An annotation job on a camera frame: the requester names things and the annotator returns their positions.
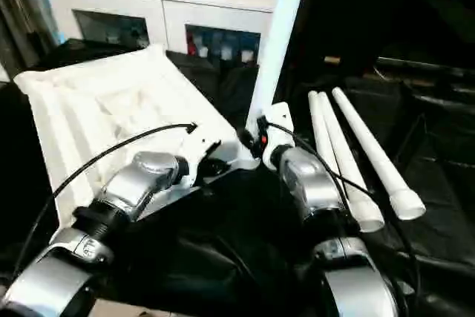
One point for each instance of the white plastic table leg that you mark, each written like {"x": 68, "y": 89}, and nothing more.
{"x": 371, "y": 150}
{"x": 318, "y": 124}
{"x": 338, "y": 139}
{"x": 276, "y": 42}

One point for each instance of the white plastic table top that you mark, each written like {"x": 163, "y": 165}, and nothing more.
{"x": 89, "y": 109}

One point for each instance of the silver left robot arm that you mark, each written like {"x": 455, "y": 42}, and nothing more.
{"x": 137, "y": 180}

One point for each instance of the small yellow label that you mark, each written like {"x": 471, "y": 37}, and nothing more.
{"x": 332, "y": 59}

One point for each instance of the black plastic mat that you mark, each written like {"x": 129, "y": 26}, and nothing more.
{"x": 430, "y": 154}

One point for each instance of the black bench with silver rail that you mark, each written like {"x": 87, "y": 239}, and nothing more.
{"x": 434, "y": 79}

